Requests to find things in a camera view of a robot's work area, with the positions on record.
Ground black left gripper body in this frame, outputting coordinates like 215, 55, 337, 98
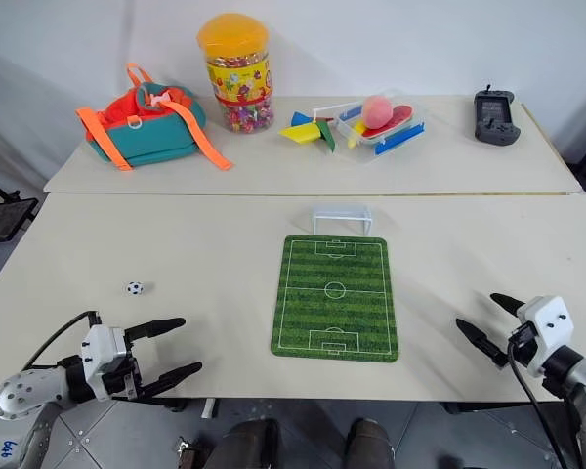
101, 327, 147, 402

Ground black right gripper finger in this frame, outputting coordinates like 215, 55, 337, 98
489, 292, 524, 319
455, 318, 510, 367

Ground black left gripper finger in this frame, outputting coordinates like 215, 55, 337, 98
140, 361, 204, 400
124, 317, 188, 344

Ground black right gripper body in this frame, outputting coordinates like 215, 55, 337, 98
507, 305, 539, 368

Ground green soccer field mat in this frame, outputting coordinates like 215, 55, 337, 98
270, 234, 400, 363

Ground dark rounded shape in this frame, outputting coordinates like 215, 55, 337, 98
345, 418, 398, 469
200, 418, 280, 469

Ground white panel with blue writing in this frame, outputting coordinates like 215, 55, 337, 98
0, 388, 32, 469

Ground black handheld controller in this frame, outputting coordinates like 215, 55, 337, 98
472, 83, 519, 148

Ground white miniature goal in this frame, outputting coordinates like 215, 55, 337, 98
311, 205, 374, 236

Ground black folding chair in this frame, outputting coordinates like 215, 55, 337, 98
0, 172, 40, 246

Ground teal orange fabric bag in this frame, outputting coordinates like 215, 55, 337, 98
74, 62, 234, 172

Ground clear plastic box blue clips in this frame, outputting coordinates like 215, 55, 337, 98
333, 87, 428, 167

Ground red toy watermelon slice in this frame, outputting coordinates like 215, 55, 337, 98
360, 104, 415, 138

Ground yellow toy piece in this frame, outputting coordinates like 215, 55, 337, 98
345, 120, 370, 149

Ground pink toy peach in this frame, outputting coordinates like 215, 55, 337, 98
361, 95, 396, 130

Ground colourful paper pinwheel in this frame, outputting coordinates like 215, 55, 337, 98
278, 101, 363, 155

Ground candy jar with yellow lid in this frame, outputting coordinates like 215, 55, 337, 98
196, 13, 276, 134

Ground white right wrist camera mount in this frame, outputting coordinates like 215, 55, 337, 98
509, 294, 575, 379

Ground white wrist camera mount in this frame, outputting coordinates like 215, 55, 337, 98
509, 294, 575, 379
79, 323, 129, 403

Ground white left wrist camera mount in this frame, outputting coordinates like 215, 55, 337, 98
79, 323, 129, 403

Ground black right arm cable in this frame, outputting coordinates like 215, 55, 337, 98
506, 336, 569, 469

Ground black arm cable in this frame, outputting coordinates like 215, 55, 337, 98
21, 309, 102, 372
506, 336, 569, 469

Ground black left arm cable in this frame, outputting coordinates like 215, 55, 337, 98
21, 309, 102, 372

